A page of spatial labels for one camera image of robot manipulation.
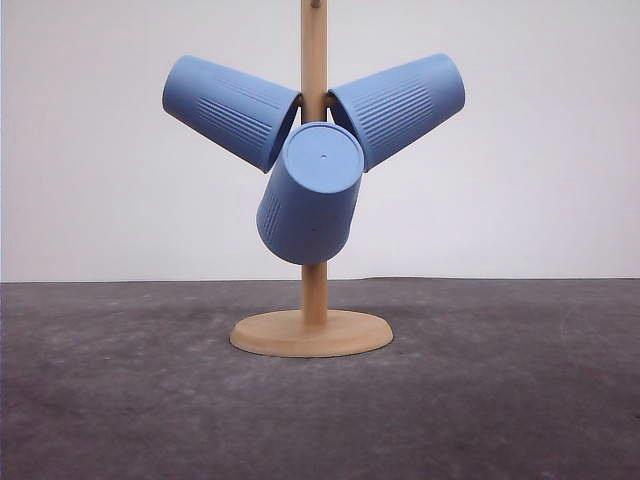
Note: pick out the blue ribbed cup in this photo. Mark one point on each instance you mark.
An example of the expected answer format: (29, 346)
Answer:
(248, 118)
(394, 108)
(308, 206)

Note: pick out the wooden mug tree stand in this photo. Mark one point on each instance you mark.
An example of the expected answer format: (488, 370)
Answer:
(315, 332)

